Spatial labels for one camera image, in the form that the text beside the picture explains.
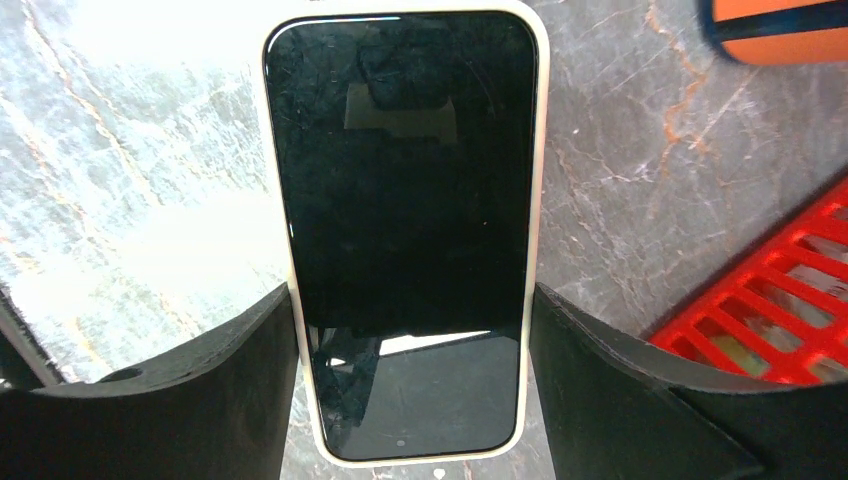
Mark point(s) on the orange label blue pump bottle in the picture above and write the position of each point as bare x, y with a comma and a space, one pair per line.
773, 32

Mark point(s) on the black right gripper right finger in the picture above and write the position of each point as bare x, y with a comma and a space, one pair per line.
616, 407

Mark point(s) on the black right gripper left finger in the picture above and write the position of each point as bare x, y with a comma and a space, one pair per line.
215, 407

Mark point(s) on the red plastic basket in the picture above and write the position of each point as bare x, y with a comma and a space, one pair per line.
781, 313

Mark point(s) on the phone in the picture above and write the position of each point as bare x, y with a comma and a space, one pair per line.
408, 139

